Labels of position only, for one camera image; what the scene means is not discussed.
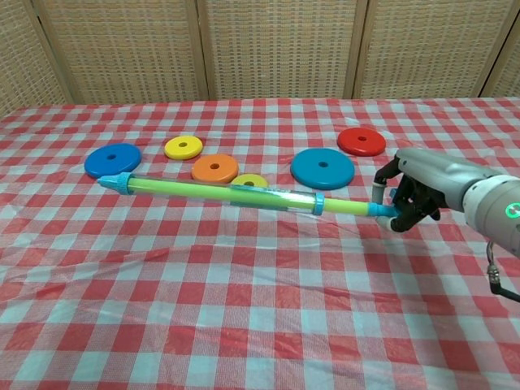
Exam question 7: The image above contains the green and blue water pump toy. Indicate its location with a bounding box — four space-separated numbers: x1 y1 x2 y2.
132 178 402 219

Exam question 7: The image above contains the woven wicker screen panel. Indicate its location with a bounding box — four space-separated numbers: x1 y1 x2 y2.
197 0 370 101
352 0 519 100
0 0 73 118
34 0 209 105
479 15 520 98

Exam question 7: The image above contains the blue flat ring disc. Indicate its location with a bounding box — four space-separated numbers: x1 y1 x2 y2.
84 143 142 180

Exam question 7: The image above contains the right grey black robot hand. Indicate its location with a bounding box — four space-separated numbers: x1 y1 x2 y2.
372 147 501 234

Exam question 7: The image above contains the black cable with metal plug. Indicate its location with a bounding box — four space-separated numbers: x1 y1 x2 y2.
484 240 520 304

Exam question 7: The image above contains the yellow small ring disc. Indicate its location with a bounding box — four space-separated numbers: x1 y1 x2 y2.
163 135 203 161

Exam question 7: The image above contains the yellow-green small ring disc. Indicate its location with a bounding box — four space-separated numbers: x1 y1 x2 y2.
229 173 269 190

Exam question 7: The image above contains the orange ring disc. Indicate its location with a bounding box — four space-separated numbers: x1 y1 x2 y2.
191 154 240 185

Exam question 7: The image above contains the teal large ring disc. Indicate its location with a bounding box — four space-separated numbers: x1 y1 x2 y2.
290 148 356 191

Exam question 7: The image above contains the red white checkered tablecloth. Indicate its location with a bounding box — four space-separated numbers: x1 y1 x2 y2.
0 96 520 390

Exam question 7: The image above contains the red ring disc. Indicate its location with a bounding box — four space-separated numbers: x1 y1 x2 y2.
336 127 387 157

